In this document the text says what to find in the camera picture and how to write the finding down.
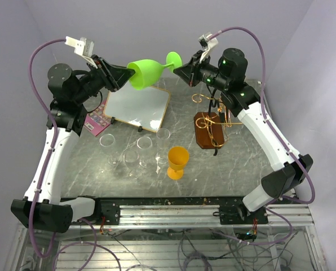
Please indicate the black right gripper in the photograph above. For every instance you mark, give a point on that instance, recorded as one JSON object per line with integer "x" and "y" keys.
{"x": 196, "y": 66}

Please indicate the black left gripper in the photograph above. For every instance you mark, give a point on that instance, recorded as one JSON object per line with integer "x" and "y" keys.
{"x": 113, "y": 77}

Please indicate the green plastic wine glass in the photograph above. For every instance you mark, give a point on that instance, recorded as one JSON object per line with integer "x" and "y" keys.
{"x": 148, "y": 71}

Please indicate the orange plastic wine glass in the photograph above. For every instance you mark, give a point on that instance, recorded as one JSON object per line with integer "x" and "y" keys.
{"x": 178, "y": 158}

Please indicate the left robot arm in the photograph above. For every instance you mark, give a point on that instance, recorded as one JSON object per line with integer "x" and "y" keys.
{"x": 41, "y": 207}

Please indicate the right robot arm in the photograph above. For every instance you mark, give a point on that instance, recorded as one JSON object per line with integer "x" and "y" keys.
{"x": 290, "y": 167}

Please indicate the clear wine glass far left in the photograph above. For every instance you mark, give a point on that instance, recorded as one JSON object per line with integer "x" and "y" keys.
{"x": 110, "y": 147}

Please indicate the clear wine glass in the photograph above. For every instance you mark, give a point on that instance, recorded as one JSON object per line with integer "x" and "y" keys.
{"x": 110, "y": 147}
{"x": 131, "y": 158}
{"x": 144, "y": 145}

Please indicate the clear wine glass middle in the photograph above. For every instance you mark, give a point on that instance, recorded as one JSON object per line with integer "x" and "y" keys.
{"x": 144, "y": 145}

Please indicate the clear tall flute glass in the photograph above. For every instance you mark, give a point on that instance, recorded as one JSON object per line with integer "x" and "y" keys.
{"x": 163, "y": 142}

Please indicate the clear wine glass front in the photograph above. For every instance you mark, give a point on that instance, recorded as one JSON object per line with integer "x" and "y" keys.
{"x": 131, "y": 158}

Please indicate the gold framed whiteboard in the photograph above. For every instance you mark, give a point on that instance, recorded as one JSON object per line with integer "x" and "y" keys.
{"x": 144, "y": 108}

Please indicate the pink sticker book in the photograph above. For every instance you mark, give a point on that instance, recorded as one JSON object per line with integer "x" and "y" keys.
{"x": 96, "y": 121}

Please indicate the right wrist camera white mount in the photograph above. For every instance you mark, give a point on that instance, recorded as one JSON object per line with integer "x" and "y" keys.
{"x": 207, "y": 43}

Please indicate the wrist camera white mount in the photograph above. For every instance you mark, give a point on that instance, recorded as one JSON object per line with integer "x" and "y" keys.
{"x": 207, "y": 43}
{"x": 82, "y": 47}

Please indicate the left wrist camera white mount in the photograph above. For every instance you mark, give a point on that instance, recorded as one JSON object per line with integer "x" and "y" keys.
{"x": 82, "y": 47}

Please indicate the gold wire wine glass rack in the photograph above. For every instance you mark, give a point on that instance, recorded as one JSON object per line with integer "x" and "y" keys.
{"x": 210, "y": 127}

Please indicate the aluminium mounting rail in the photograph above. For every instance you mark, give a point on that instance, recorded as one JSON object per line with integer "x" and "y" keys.
{"x": 144, "y": 217}

